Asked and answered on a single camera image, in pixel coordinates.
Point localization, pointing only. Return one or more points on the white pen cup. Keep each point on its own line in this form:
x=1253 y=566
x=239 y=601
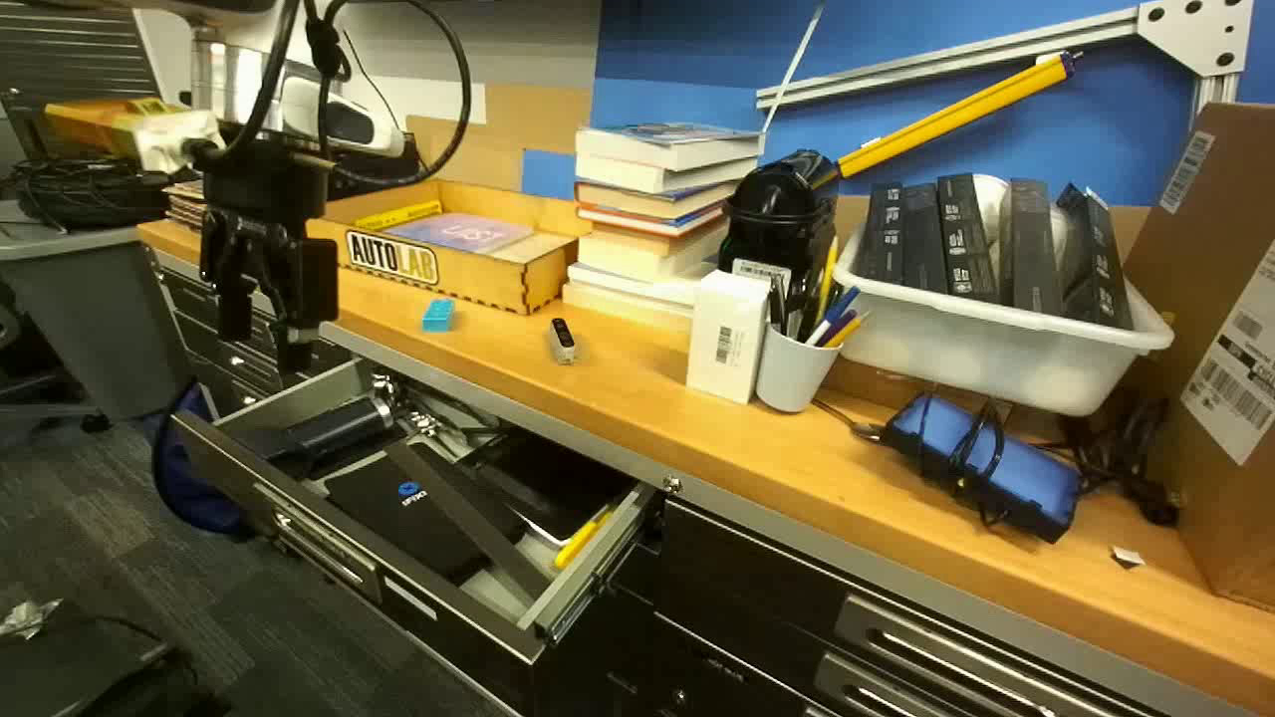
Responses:
x=792 y=371

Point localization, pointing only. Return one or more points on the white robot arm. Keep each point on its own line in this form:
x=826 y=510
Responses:
x=287 y=116

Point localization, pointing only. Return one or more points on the small black silver clip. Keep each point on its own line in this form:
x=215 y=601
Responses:
x=565 y=339

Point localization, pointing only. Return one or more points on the blue power adapter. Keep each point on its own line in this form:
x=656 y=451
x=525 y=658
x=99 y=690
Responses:
x=986 y=466

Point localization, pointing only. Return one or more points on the white plastic bin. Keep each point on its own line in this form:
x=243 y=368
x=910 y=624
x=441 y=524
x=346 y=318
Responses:
x=998 y=289

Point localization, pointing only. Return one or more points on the brown cardboard box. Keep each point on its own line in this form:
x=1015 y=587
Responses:
x=1204 y=259

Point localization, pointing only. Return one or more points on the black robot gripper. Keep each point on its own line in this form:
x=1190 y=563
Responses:
x=261 y=196

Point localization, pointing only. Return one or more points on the aluminium rail with bracket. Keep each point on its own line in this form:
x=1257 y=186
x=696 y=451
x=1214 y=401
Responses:
x=1204 y=38

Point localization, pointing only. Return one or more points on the small blue Lego brick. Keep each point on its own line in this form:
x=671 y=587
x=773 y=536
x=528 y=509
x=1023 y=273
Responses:
x=441 y=318

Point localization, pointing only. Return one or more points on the yellow marker in drawer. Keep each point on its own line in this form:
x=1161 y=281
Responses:
x=577 y=542

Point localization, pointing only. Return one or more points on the white rectangular box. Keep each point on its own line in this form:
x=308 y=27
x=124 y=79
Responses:
x=728 y=335

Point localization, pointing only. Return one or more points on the wooden Autolab box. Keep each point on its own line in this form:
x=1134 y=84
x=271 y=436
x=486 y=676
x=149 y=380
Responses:
x=481 y=245

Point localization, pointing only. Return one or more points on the grey metal drawer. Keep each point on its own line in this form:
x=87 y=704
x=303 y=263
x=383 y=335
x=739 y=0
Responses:
x=512 y=493

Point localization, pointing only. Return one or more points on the black cabinet with drawers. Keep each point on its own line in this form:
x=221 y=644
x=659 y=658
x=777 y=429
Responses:
x=729 y=613

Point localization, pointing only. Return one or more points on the black device in drawer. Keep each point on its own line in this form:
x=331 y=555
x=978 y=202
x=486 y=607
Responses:
x=401 y=509

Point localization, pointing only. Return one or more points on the stack of books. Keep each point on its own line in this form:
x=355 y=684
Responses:
x=656 y=206

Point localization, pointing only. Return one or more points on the blue bag on floor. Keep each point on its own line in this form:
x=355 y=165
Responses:
x=181 y=485

